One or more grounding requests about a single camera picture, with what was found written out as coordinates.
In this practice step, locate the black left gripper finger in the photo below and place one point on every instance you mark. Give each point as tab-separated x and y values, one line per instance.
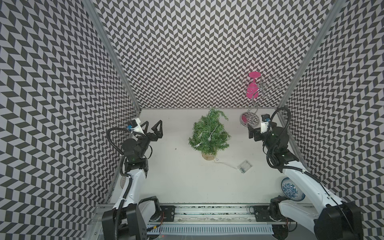
144	127
157	131

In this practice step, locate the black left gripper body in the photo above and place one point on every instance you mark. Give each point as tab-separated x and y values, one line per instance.
143	142

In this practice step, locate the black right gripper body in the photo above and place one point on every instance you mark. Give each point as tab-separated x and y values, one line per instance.
264	137

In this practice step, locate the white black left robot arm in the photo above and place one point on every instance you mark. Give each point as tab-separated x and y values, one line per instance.
132	186

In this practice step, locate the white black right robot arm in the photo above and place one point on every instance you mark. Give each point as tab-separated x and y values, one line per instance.
306	186

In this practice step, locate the small green christmas tree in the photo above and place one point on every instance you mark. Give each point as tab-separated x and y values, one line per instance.
209	135

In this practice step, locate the clear battery box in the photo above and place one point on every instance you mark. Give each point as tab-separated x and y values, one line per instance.
244	166

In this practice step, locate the pink plastic wine glass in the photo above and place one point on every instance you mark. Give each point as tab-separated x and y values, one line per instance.
253	89

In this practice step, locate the clear pink glass plate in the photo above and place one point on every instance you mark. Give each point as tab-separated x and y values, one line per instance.
123	181

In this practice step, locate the blue white patterned plate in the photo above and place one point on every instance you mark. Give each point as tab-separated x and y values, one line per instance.
291	190

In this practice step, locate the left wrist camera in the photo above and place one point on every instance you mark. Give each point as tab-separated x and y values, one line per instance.
134	125

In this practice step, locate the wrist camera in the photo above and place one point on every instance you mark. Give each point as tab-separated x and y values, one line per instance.
134	125
264	124

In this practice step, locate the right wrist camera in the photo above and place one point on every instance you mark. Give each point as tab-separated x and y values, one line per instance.
264	124

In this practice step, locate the chrome wire glass rack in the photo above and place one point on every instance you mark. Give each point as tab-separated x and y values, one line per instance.
250	117

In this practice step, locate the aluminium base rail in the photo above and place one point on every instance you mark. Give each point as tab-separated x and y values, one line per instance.
212	219

